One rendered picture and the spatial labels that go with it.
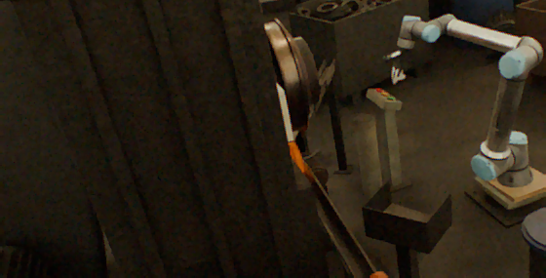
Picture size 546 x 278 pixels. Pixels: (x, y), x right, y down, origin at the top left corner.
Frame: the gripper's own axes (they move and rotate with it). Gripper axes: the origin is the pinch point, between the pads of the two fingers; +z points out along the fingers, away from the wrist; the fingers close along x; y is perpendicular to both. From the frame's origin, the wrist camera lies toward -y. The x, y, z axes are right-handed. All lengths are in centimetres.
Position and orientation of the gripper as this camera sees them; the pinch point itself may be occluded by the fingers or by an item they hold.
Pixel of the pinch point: (393, 81)
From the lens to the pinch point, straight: 322.6
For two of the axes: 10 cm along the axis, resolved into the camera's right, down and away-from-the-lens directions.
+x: -3.4, -4.0, 8.5
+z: -1.8, 9.1, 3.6
